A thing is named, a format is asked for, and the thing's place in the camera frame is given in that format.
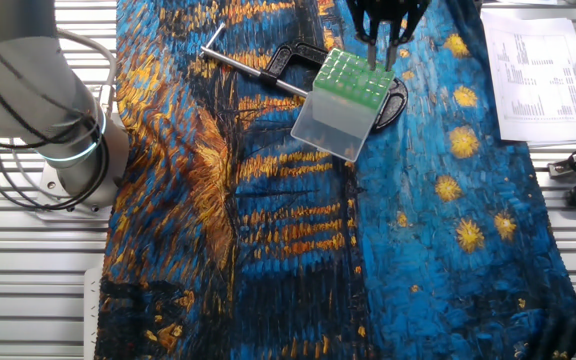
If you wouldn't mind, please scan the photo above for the starry night painting cloth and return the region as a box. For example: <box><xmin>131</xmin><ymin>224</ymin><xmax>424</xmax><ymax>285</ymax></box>
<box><xmin>93</xmin><ymin>0</ymin><xmax>576</xmax><ymax>360</ymax></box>

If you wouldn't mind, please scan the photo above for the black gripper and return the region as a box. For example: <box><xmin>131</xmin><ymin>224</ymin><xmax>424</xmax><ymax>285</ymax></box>
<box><xmin>345</xmin><ymin>0</ymin><xmax>432</xmax><ymax>73</ymax></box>

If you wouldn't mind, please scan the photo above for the thick grey base cable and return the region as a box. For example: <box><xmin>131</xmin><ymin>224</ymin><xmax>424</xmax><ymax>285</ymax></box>
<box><xmin>56</xmin><ymin>27</ymin><xmax>118</xmax><ymax>114</ymax></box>

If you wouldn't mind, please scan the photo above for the white perforated plate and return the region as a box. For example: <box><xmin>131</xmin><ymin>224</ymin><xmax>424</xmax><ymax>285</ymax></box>
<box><xmin>82</xmin><ymin>266</ymin><xmax>105</xmax><ymax>360</ymax></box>

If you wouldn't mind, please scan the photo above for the black C-clamp steel screw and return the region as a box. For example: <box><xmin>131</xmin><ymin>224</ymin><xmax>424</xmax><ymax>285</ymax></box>
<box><xmin>199</xmin><ymin>21</ymin><xmax>410</xmax><ymax>134</ymax></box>

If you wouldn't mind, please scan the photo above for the translucent tip box green rack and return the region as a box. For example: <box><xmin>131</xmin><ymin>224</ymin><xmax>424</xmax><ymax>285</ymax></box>
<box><xmin>290</xmin><ymin>47</ymin><xmax>397</xmax><ymax>163</ymax></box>

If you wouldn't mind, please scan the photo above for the silver base mounting plate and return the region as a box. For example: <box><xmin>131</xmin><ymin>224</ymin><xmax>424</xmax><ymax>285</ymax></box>
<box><xmin>34</xmin><ymin>158</ymin><xmax>120</xmax><ymax>217</ymax></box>

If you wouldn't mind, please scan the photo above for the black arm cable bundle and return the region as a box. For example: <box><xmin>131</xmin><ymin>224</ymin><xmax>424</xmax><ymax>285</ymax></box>
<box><xmin>0</xmin><ymin>19</ymin><xmax>111</xmax><ymax>212</ymax></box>

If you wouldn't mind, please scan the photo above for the printed white paper sheet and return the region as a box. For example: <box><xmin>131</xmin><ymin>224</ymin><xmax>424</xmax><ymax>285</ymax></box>
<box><xmin>479</xmin><ymin>9</ymin><xmax>576</xmax><ymax>147</ymax></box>

